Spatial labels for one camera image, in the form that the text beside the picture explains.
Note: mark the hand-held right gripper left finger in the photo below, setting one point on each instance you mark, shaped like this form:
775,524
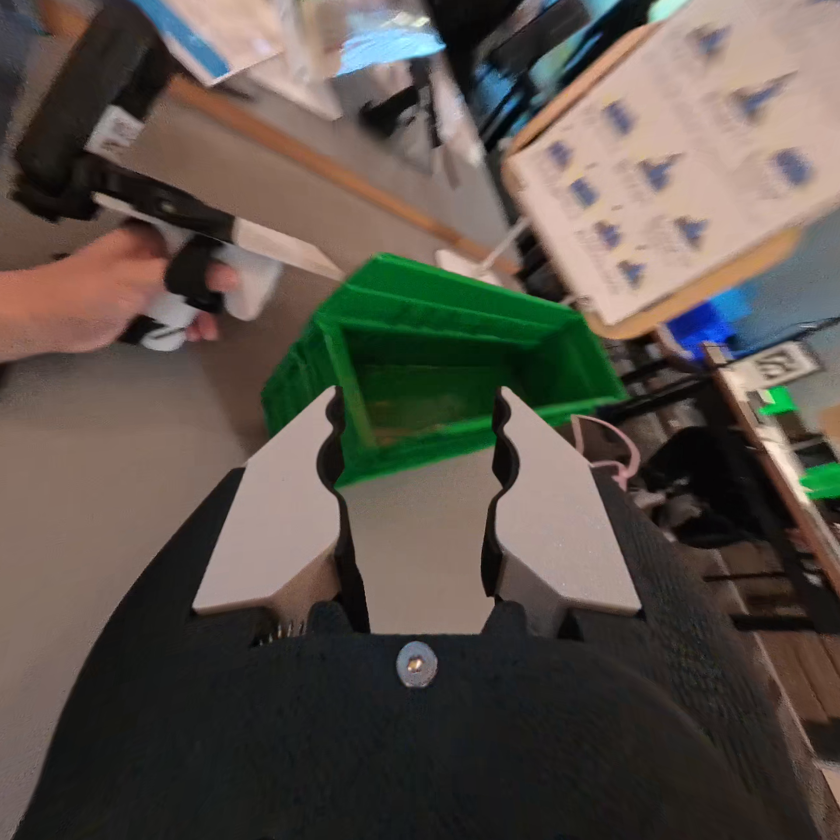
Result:
269,525

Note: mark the fiducial marker tag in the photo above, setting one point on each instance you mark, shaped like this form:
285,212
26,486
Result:
778,366

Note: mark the person's left hand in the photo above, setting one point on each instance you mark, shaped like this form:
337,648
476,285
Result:
79,295

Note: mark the blue and white booklet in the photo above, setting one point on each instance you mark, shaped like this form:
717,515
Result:
197,39

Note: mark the cardboard instruction sign board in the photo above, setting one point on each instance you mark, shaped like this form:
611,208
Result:
676,164

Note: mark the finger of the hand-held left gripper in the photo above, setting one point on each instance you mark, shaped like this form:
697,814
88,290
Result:
282,253

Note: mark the cluster of small green bins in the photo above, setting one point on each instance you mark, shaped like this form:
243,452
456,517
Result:
774,401

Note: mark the long wooden workbench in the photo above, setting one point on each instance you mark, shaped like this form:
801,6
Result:
774,459

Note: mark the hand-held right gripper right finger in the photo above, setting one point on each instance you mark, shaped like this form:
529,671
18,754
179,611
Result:
558,525

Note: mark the stack of blue bins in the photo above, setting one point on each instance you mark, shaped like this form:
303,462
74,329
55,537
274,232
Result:
702,328

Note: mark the white stand post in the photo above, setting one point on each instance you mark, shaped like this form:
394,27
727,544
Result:
499,253

